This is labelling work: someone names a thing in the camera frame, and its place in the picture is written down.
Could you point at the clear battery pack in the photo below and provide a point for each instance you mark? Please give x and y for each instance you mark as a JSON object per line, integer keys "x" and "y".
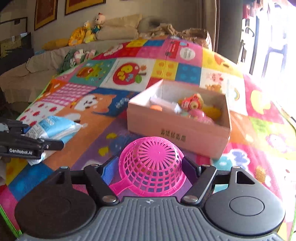
{"x": 161, "y": 102}

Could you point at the yellow duck plush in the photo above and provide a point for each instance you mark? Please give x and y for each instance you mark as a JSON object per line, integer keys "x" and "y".
{"x": 89, "y": 31}

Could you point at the pink plastic strainer basket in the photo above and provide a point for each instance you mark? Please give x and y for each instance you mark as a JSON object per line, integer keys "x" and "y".
{"x": 152, "y": 162}

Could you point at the plush doll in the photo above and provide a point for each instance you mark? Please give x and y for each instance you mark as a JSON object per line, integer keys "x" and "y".
{"x": 98, "y": 23}

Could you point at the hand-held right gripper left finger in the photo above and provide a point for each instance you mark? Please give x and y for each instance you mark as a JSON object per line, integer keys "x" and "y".
{"x": 109, "y": 170}

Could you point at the beige cushion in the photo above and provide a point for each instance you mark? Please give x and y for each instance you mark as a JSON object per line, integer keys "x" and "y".
{"x": 120, "y": 27}

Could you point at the window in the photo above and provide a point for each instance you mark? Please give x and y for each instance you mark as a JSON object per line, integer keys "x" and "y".
{"x": 277, "y": 46}

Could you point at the grey neck pillow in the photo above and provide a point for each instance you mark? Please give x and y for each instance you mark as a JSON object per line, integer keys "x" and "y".
{"x": 150, "y": 23}

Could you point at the green pink floral cushion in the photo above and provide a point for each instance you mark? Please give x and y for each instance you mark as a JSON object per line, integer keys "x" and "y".
{"x": 76, "y": 59}

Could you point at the yellow plastic toy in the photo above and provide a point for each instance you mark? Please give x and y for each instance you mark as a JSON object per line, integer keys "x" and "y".
{"x": 215, "y": 113}

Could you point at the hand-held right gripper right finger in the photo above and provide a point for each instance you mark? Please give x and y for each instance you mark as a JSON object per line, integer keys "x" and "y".
{"x": 190, "y": 169}

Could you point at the red multicoloured small toy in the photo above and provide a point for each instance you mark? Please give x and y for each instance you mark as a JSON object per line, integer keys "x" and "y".
{"x": 190, "y": 102}

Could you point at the pink pig toy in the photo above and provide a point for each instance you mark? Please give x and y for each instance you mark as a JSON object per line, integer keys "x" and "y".
{"x": 200, "y": 115}

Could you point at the cardboard box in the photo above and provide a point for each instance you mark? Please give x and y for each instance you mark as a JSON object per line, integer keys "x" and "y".
{"x": 175, "y": 132}

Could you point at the blue tissue packet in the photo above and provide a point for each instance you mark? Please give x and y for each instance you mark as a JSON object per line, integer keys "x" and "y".
{"x": 57, "y": 126}

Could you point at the yellow round cushion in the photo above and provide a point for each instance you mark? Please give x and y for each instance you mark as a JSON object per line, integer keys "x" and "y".
{"x": 77, "y": 36}

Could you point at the crumpled brown cloth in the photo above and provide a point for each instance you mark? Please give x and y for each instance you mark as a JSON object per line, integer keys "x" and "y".
{"x": 180, "y": 34}

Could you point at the beige covered sofa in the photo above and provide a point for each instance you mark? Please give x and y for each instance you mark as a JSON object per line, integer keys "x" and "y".
{"x": 23, "y": 76}

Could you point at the yellow long pillow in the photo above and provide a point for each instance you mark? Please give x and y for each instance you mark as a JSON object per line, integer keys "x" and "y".
{"x": 55, "y": 44}

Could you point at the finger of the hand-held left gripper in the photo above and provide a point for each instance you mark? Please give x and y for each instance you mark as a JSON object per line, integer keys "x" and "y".
{"x": 50, "y": 145}
{"x": 13, "y": 127}

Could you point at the colourful patchwork play mat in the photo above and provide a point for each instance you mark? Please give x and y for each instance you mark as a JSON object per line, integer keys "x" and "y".
{"x": 92, "y": 102}

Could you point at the grey curtain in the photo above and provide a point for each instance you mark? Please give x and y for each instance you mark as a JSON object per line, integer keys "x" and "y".
{"x": 226, "y": 27}

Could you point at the orange fox toy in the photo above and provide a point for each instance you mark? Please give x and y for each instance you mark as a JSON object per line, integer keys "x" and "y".
{"x": 156, "y": 107}

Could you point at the dark glass cabinet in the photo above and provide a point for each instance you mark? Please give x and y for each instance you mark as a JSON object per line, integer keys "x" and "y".
{"x": 13, "y": 46}

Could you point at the red framed wall picture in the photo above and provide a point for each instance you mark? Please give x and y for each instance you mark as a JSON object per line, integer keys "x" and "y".
{"x": 83, "y": 5}
{"x": 45, "y": 12}

